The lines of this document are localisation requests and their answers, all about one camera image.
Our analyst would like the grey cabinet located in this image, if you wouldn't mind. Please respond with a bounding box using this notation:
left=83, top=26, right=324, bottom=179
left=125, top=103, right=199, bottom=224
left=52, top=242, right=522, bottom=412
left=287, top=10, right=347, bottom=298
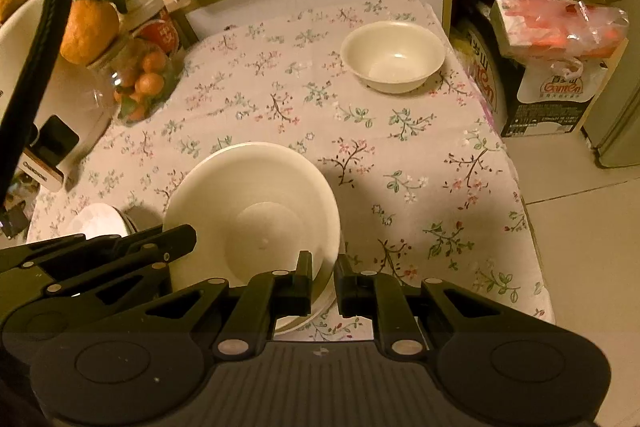
left=582, top=39, right=640, bottom=168

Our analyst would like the white and black carton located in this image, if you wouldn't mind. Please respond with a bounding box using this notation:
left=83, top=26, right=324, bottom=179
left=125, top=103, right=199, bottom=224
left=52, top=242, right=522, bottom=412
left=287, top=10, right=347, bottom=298
left=492, top=0, right=628, bottom=138

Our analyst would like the pile of small kumquats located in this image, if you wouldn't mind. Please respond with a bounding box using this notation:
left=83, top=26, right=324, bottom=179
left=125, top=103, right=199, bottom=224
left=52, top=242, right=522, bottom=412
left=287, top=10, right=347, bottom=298
left=115, top=52, right=168, bottom=125

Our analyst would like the large orange with leaves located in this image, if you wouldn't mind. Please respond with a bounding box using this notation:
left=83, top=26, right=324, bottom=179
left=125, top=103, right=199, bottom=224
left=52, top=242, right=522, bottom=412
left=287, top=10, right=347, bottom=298
left=60, top=0, right=128, bottom=66

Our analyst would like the red label can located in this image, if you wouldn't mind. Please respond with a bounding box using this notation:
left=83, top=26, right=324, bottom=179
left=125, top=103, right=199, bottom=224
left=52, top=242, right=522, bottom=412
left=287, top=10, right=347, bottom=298
left=137, top=7, right=183, bottom=55

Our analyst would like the floral tablecloth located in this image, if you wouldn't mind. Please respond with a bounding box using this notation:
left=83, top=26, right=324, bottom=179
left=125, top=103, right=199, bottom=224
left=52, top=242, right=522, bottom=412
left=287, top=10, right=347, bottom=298
left=25, top=0, right=556, bottom=343

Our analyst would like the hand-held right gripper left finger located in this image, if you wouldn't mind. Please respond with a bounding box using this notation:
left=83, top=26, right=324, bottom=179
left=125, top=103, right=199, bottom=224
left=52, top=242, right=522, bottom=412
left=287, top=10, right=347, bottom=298
left=142, top=251, right=314, bottom=360

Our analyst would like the glass jar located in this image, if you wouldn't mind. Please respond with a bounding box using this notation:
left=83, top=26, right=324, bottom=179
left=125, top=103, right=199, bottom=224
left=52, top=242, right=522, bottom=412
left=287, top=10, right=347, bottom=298
left=90, top=34, right=183, bottom=128

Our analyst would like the white bowl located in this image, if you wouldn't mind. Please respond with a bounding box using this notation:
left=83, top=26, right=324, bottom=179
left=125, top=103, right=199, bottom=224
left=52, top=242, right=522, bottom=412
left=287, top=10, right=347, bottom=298
left=341, top=21, right=447, bottom=95

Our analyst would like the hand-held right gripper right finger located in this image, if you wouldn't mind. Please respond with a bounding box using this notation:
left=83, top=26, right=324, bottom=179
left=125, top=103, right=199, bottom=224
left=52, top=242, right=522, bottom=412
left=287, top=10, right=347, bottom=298
left=334, top=253, right=501, bottom=356

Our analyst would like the orange plastic bag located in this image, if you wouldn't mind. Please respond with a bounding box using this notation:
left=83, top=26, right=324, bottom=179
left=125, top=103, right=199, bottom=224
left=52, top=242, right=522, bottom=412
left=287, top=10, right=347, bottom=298
left=495, top=0, right=630, bottom=75

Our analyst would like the white air fryer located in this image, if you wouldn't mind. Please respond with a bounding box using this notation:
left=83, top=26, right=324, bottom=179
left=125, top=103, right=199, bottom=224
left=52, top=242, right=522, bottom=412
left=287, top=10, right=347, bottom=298
left=0, top=0, right=118, bottom=188

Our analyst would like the white printed sack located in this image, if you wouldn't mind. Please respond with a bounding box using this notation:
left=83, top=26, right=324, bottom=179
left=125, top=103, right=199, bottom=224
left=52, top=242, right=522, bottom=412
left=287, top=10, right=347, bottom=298
left=452, top=2, right=507, bottom=130

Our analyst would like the thick black braided cable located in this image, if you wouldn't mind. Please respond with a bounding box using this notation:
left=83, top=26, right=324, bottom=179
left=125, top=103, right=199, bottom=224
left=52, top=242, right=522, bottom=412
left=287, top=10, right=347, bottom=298
left=0, top=0, right=82, bottom=208

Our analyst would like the white plate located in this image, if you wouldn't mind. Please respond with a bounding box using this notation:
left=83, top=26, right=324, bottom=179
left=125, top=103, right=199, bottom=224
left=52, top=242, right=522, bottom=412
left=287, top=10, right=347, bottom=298
left=26, top=203, right=127, bottom=244

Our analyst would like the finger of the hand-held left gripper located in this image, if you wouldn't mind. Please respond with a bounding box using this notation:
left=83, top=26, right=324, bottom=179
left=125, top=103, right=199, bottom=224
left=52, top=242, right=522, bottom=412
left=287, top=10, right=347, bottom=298
left=0, top=224, right=198, bottom=278
left=47, top=258, right=174, bottom=308

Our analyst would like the cream bowl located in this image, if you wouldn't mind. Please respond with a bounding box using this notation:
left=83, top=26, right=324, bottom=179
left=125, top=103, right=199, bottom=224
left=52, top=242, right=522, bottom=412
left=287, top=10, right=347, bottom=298
left=164, top=142, right=343, bottom=303
left=274, top=252, right=345, bottom=334

